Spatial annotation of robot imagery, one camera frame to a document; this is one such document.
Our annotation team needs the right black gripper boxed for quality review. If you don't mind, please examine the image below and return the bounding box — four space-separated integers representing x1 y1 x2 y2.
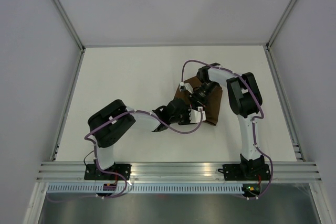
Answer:
187 81 218 110

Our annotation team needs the brown cloth napkin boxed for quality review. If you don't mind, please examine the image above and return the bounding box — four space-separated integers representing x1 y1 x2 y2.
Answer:
174 76 223 126

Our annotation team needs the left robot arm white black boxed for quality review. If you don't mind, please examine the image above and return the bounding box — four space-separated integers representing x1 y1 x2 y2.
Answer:
84 99 206 180

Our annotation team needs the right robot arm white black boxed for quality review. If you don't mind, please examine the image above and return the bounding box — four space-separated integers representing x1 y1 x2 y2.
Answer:
189 63 269 180

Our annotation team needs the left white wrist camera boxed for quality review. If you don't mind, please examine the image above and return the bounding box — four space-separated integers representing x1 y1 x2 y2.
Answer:
188 106 206 124

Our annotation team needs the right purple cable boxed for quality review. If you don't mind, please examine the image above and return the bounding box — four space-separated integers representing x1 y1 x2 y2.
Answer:
181 60 274 201

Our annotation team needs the purple cable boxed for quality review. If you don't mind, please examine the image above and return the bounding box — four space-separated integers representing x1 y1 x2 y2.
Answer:
181 60 274 201
47 107 205 204

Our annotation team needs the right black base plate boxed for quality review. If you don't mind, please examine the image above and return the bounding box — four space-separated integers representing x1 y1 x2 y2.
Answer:
222 164 271 181

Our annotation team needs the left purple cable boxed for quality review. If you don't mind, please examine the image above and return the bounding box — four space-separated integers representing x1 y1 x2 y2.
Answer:
47 107 205 204

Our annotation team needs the aluminium front rail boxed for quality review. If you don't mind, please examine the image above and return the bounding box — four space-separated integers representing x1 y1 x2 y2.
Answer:
36 162 322 184

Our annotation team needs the white slotted cable duct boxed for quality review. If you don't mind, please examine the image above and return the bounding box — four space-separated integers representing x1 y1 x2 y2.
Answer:
47 182 244 194

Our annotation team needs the right aluminium frame post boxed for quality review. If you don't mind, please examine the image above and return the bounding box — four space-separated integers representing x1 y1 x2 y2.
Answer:
264 0 298 50

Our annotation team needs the aluminium frame post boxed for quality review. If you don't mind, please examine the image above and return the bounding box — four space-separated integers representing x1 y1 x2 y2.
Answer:
264 0 298 50
51 0 85 52

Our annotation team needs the left aluminium frame post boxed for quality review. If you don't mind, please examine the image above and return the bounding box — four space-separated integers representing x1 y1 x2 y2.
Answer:
51 0 85 52

